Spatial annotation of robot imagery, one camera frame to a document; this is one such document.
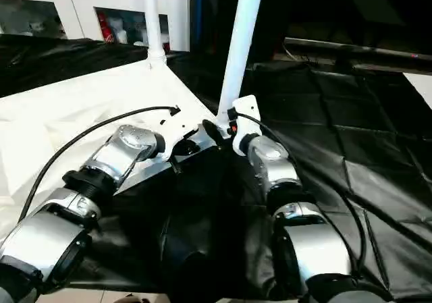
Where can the white plastic table top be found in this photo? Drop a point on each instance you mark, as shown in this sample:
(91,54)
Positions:
(67,114)

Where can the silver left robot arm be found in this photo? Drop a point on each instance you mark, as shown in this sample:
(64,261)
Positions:
(128,141)

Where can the grey robot torso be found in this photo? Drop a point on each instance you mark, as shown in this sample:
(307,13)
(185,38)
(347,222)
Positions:
(13,282)

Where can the white plastic table leg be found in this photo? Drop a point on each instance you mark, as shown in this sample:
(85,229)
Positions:
(243,29)
(152,19)

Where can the long black rod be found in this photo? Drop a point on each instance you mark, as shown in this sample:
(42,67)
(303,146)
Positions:
(354,48)

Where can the black mat cover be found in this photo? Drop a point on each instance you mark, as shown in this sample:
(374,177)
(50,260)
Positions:
(354,131)

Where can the grey rounded robot foot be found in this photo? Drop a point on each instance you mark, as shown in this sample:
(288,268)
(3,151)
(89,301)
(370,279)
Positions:
(135,299)

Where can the white flat board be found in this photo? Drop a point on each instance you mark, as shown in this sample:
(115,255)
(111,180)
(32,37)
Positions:
(422,87)

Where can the red item behind glass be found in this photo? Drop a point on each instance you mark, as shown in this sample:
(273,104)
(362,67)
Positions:
(106,29)

